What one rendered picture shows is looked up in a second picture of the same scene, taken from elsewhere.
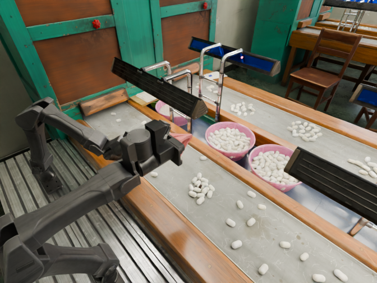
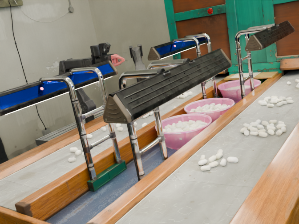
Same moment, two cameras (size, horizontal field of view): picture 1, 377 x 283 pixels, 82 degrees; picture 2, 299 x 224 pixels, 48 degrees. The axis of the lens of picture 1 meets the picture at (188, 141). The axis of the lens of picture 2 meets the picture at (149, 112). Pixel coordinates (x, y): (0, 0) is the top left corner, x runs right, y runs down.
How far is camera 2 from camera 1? 1.93 m
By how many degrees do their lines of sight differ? 74
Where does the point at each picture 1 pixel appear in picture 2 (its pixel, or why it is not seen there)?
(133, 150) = (92, 49)
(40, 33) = (179, 17)
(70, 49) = (194, 27)
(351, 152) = (244, 154)
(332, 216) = (148, 166)
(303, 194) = (169, 154)
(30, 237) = (65, 62)
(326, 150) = (233, 142)
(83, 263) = (78, 93)
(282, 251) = not seen: hidden behind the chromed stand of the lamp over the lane
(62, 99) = not seen: hidden behind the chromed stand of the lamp
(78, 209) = (75, 62)
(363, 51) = not seen: outside the picture
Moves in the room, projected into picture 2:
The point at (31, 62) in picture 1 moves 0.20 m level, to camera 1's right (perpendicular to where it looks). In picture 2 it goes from (172, 33) to (179, 33)
